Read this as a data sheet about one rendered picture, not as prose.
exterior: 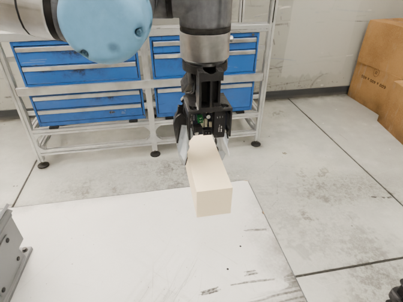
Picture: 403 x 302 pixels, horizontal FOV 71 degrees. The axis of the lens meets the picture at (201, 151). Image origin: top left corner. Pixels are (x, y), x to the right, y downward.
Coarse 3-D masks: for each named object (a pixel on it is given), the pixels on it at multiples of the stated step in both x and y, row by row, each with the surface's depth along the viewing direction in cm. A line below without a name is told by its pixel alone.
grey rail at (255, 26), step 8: (232, 24) 181; (240, 24) 181; (248, 24) 181; (256, 24) 181; (264, 24) 181; (272, 24) 182; (0, 32) 160; (8, 32) 160; (152, 32) 172; (160, 32) 173; (168, 32) 174; (176, 32) 174; (232, 32) 180; (0, 40) 160; (8, 40) 161; (16, 40) 162; (24, 40) 162; (32, 40) 163; (40, 40) 164
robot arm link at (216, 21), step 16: (176, 0) 36; (192, 0) 36; (208, 0) 36; (224, 0) 37; (176, 16) 39; (192, 16) 38; (208, 16) 37; (224, 16) 38; (192, 32) 39; (208, 32) 38; (224, 32) 39
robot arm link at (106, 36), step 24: (0, 0) 24; (24, 0) 24; (48, 0) 24; (72, 0) 23; (96, 0) 23; (120, 0) 23; (144, 0) 26; (0, 24) 26; (24, 24) 26; (48, 24) 26; (72, 24) 24; (96, 24) 24; (120, 24) 24; (144, 24) 25; (96, 48) 25; (120, 48) 25
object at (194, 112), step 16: (224, 64) 42; (208, 80) 41; (192, 96) 47; (208, 96) 43; (224, 96) 48; (192, 112) 43; (208, 112) 44; (224, 112) 44; (192, 128) 48; (208, 128) 47; (224, 128) 46
